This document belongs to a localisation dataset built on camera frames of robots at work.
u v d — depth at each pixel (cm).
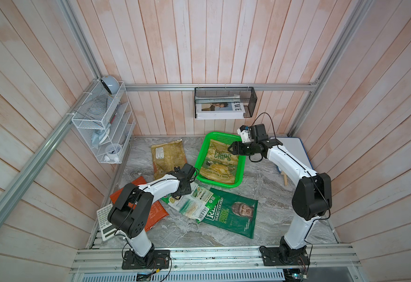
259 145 68
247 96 100
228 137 111
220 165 103
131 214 46
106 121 75
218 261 73
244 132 83
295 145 114
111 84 82
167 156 107
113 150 90
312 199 49
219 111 93
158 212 86
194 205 88
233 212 86
